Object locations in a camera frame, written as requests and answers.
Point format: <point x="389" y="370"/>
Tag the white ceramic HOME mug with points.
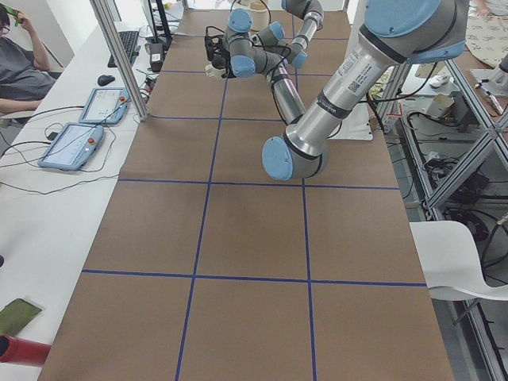
<point x="214" y="72"/>

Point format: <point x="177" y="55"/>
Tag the near blue teach pendant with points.
<point x="72" y="147"/>

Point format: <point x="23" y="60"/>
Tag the aluminium frame post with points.
<point x="113" y="41"/>

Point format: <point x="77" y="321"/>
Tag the seated person grey shirt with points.
<point x="25" y="78"/>

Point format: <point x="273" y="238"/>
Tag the aluminium frame rack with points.
<point x="450" y="156"/>

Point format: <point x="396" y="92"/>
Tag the black computer mouse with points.
<point x="104" y="80"/>

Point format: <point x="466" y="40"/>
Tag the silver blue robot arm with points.
<point x="392" y="33"/>
<point x="271" y="37"/>

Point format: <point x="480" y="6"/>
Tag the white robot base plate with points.
<point x="356" y="126"/>

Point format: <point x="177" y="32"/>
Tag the black keyboard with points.
<point x="129" y="41"/>

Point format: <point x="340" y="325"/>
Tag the white plastic chair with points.
<point x="450" y="262"/>

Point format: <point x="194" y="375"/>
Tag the blue teach pendant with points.
<point x="105" y="105"/>
<point x="72" y="147"/>

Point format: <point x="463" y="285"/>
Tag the green cloth pouch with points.
<point x="16" y="315"/>

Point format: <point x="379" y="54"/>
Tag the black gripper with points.
<point x="219" y="63"/>

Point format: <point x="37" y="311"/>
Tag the red cylinder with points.
<point x="15" y="350"/>

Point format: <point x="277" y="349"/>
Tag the far blue teach pendant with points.
<point x="105" y="105"/>

